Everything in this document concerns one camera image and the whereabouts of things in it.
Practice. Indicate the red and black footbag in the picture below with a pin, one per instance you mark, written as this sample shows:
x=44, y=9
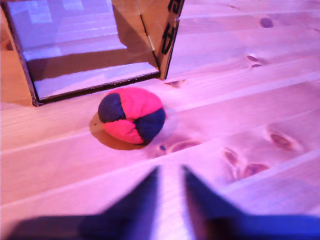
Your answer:
x=132, y=115

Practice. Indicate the cardboard dice tower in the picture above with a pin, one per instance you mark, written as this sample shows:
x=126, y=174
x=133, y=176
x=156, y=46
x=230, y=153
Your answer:
x=15, y=75

